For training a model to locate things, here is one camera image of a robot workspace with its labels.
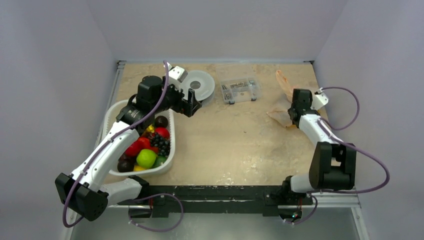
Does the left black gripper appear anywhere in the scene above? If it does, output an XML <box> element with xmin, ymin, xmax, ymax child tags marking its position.
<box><xmin>151</xmin><ymin>77</ymin><xmax>201</xmax><ymax>117</ymax></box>

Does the orange printed plastic bag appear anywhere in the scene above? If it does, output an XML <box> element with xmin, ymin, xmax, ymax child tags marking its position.
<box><xmin>266</xmin><ymin>70</ymin><xmax>297</xmax><ymax>128</ymax></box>

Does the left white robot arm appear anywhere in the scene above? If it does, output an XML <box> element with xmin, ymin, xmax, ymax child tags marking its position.
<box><xmin>54</xmin><ymin>75</ymin><xmax>202</xmax><ymax>228</ymax></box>

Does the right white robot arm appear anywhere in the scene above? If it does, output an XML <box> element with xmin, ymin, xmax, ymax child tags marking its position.
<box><xmin>280</xmin><ymin>88</ymin><xmax>357</xmax><ymax>204</ymax></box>

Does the grey filament spool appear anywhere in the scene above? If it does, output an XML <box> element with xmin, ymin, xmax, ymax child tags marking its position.
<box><xmin>179</xmin><ymin>70</ymin><xmax>215</xmax><ymax>107</ymax></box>

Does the dark brown plum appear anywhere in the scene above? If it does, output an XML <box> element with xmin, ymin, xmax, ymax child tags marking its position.
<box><xmin>153</xmin><ymin>115</ymin><xmax>169</xmax><ymax>128</ymax></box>

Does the red apple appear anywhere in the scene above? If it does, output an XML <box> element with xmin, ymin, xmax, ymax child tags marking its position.
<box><xmin>154</xmin><ymin>127</ymin><xmax>170</xmax><ymax>139</ymax></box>

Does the yellow banana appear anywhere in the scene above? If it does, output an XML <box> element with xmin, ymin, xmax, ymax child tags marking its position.
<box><xmin>143</xmin><ymin>124</ymin><xmax>155</xmax><ymax>135</ymax></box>

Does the dark grape bunch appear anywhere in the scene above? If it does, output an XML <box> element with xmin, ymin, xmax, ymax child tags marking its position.
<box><xmin>148</xmin><ymin>133</ymin><xmax>171</xmax><ymax>157</ymax></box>

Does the clear screw organizer box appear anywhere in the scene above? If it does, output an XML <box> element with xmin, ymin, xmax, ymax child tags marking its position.
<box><xmin>215</xmin><ymin>63</ymin><xmax>262</xmax><ymax>105</ymax></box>

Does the red strawberry fruit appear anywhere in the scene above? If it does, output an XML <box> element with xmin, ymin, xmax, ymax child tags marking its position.
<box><xmin>124</xmin><ymin>137</ymin><xmax>151</xmax><ymax>158</ymax></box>

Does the large green apple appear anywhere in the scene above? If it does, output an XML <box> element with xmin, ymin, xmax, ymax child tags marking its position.
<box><xmin>136</xmin><ymin>149</ymin><xmax>157</xmax><ymax>169</ymax></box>

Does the white plastic basket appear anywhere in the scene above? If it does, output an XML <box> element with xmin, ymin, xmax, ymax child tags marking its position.
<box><xmin>100</xmin><ymin>100</ymin><xmax>176</xmax><ymax>177</ymax></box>

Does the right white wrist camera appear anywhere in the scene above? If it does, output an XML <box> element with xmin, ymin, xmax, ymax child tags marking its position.
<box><xmin>311</xmin><ymin>88</ymin><xmax>329</xmax><ymax>111</ymax></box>

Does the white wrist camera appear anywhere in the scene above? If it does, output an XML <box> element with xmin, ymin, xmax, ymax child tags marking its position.
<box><xmin>311</xmin><ymin>88</ymin><xmax>329</xmax><ymax>111</ymax></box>
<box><xmin>167</xmin><ymin>64</ymin><xmax>188</xmax><ymax>85</ymax></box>

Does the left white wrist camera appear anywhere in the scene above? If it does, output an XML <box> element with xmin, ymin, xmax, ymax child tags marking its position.
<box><xmin>167</xmin><ymin>64</ymin><xmax>188</xmax><ymax>85</ymax></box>

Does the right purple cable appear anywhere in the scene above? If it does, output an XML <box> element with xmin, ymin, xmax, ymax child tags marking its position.
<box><xmin>309</xmin><ymin>86</ymin><xmax>391</xmax><ymax>195</ymax></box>

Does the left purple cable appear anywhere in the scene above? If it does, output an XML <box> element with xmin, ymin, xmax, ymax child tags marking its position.
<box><xmin>62</xmin><ymin>60</ymin><xmax>170</xmax><ymax>229</ymax></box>

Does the aluminium frame rail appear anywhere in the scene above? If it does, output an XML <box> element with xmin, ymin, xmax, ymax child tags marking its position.
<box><xmin>94</xmin><ymin>60</ymin><xmax>127</xmax><ymax>148</ymax></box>

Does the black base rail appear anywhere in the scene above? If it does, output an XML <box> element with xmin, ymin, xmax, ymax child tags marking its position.
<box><xmin>118</xmin><ymin>179</ymin><xmax>314</xmax><ymax>219</ymax></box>

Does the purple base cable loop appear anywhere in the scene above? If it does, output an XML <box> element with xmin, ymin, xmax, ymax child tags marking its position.
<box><xmin>127</xmin><ymin>193</ymin><xmax>185</xmax><ymax>233</ymax></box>

